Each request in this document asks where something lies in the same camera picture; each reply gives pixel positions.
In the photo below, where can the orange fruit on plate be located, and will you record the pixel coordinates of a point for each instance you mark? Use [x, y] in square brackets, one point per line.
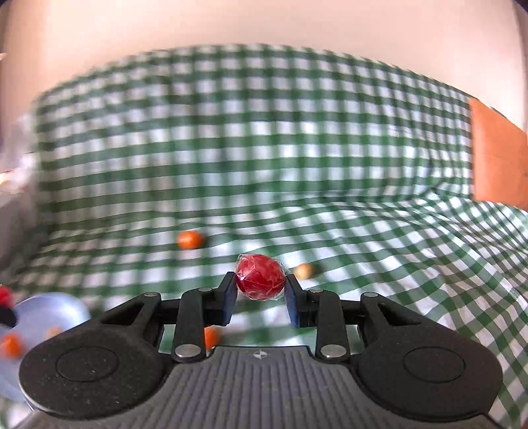
[11, 346]

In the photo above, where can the light blue plate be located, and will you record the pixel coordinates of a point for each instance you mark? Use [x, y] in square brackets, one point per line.
[36, 319]

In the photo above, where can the green white checkered cloth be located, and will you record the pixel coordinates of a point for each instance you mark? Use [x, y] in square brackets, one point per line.
[358, 167]

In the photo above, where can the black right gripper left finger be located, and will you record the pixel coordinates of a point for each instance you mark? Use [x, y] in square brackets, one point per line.
[146, 316]

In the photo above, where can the large orange fruit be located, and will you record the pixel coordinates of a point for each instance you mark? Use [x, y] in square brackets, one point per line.
[212, 337]

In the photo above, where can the small beige round fruit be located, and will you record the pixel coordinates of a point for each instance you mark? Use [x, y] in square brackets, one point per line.
[305, 271]

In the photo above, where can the plastic-wrapped red fruit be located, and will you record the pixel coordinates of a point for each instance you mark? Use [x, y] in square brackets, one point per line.
[259, 277]

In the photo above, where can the orange sofa cushion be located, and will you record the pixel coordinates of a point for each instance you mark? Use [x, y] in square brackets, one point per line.
[499, 157]

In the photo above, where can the small orange tangerine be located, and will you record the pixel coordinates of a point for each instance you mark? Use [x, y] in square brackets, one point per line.
[189, 240]

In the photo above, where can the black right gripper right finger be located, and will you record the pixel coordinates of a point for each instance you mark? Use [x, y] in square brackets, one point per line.
[374, 316]

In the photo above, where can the small red fruit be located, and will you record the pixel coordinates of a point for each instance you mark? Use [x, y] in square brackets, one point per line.
[6, 297]

